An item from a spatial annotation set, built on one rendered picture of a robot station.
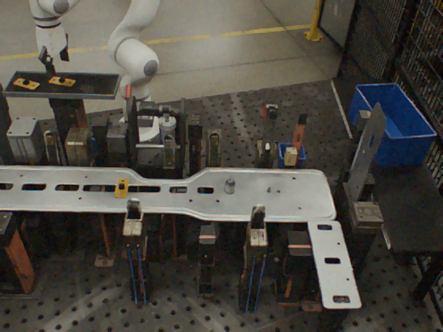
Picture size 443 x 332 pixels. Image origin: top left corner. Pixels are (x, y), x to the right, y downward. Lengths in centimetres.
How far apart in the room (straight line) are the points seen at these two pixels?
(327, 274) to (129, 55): 103
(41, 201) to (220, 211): 54
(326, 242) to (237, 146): 85
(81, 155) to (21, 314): 53
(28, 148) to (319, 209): 95
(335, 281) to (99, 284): 78
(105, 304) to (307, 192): 74
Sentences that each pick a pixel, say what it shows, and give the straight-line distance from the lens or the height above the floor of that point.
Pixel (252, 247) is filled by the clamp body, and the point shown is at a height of 104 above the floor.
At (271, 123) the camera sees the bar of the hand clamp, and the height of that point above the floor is 115.
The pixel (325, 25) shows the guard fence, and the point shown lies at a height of 22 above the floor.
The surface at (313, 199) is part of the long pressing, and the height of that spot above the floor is 100.
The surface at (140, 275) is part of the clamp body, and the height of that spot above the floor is 83.
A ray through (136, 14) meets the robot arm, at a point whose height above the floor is 132.
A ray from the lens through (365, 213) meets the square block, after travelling 140.
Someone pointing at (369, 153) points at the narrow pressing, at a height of 120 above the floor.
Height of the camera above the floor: 205
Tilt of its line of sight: 43 degrees down
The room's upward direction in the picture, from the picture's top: 4 degrees clockwise
